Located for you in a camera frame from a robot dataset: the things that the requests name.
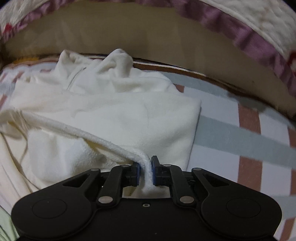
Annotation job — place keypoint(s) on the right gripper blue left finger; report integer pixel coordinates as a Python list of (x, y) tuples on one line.
[(118, 178)]

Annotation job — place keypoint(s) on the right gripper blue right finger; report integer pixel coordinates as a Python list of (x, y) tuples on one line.
[(172, 177)]

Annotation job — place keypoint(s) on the white fleece hooded jacket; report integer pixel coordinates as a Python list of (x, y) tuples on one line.
[(89, 113)]

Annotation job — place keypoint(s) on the checkered pink grey rug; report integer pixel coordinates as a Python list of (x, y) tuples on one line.
[(236, 138)]

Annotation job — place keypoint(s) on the quilted strawberry bedspread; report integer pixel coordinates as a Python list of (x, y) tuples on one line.
[(263, 30)]

